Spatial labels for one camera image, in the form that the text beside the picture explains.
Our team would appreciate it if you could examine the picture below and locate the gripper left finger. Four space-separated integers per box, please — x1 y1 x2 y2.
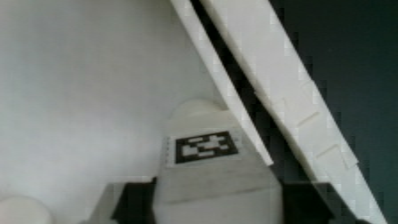
109 179 155 224

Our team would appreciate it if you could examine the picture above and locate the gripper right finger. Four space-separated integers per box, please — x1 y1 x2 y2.
282 182 363 224

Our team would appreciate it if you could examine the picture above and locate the white table leg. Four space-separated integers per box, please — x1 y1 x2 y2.
152 99 283 224

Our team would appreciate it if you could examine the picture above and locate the white square tabletop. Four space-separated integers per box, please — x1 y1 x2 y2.
0 0 275 224

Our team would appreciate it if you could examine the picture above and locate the white U-shaped obstacle fence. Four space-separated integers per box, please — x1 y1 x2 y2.
198 0 386 224

